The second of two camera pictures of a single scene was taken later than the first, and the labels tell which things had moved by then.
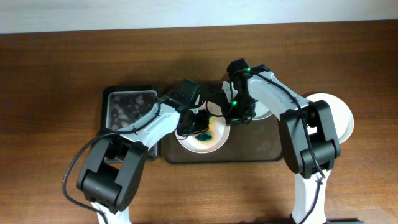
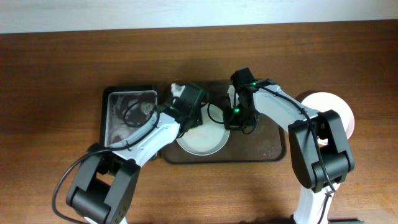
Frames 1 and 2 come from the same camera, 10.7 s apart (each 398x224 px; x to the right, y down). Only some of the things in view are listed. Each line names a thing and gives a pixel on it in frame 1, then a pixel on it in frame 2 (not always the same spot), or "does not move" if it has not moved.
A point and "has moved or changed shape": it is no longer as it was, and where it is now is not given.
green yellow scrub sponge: [208, 136] to [176, 89]
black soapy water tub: [124, 106] does not move
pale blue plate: [261, 110] has moved or changed shape
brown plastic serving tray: [260, 141] does not move
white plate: [209, 140] to [324, 101]
